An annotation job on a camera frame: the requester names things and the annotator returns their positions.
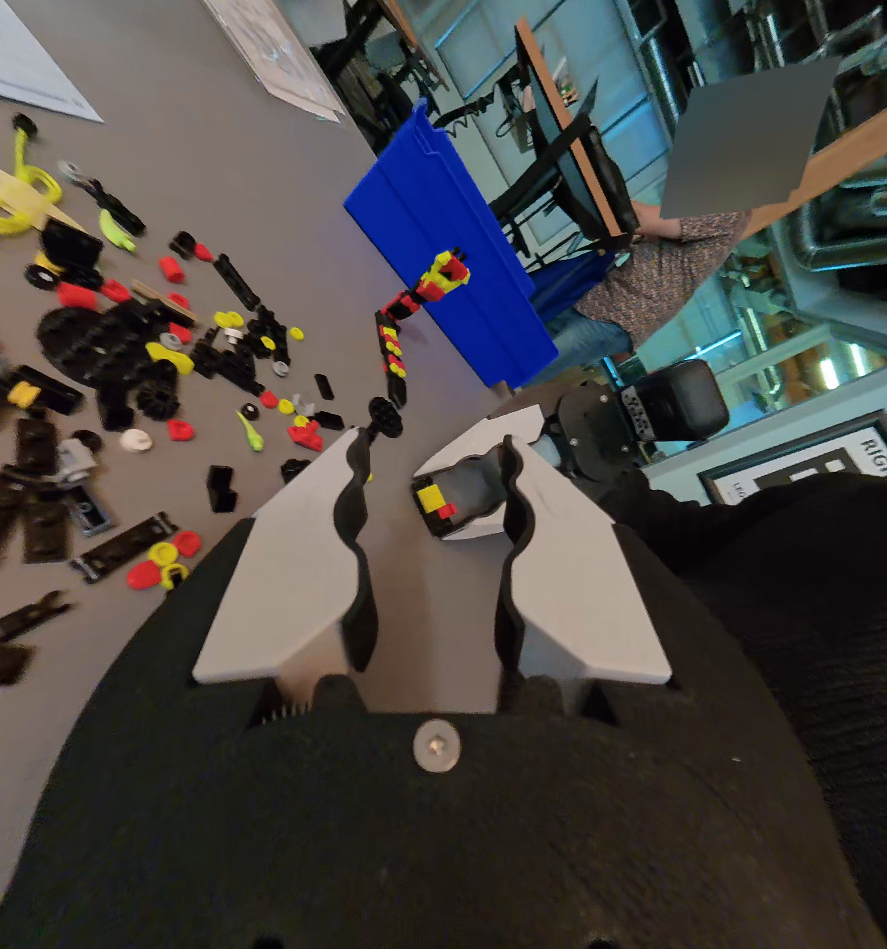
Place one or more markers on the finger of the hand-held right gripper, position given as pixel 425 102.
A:
pixel 480 437
pixel 480 528

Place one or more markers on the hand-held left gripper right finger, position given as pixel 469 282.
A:
pixel 584 593

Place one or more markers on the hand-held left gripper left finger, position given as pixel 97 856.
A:
pixel 288 593

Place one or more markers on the dark lego plate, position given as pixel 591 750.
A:
pixel 432 524

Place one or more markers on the yellow lego brick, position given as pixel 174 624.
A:
pixel 434 504
pixel 427 493

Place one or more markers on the pile of lego pieces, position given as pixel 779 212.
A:
pixel 102 348

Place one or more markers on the black round lego plate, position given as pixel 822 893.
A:
pixel 385 417

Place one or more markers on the black red yellow lego assembly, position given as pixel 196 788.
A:
pixel 395 371

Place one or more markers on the blue plastic bin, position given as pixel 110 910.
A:
pixel 451 245

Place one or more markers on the black framed white sign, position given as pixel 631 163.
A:
pixel 822 463

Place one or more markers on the background wooden desk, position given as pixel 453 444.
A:
pixel 562 111
pixel 859 141

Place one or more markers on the clear plastic sheet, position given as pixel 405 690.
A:
pixel 280 52

